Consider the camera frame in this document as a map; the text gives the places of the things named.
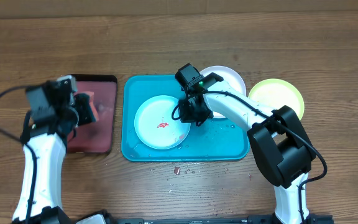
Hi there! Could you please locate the orange green scrub sponge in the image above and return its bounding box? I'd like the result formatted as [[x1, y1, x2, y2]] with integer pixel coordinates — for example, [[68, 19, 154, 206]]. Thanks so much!
[[74, 91, 99, 126]]

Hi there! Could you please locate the light blue plate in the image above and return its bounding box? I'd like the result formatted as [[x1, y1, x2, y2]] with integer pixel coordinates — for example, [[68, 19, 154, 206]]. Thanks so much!
[[134, 95, 191, 149]]

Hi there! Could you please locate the yellow-green plate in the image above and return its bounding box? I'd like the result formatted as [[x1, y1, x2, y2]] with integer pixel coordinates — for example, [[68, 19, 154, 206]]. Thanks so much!
[[248, 78, 305, 120]]

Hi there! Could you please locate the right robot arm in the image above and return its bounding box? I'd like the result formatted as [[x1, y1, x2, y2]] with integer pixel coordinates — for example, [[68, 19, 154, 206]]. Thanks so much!
[[172, 63, 318, 223]]

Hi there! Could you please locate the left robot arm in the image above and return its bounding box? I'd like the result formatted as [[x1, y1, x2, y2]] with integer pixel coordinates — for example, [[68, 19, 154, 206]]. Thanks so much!
[[12, 78, 117, 223]]

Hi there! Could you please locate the black tray with red water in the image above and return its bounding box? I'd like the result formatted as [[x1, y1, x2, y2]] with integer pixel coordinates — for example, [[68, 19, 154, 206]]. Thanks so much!
[[67, 74, 117, 154]]

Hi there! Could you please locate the teal plastic tray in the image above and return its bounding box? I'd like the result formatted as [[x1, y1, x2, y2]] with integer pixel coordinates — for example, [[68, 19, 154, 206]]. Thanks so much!
[[121, 75, 249, 162]]

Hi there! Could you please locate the white plate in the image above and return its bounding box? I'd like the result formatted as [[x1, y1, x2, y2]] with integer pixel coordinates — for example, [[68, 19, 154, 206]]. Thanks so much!
[[200, 65, 246, 119]]

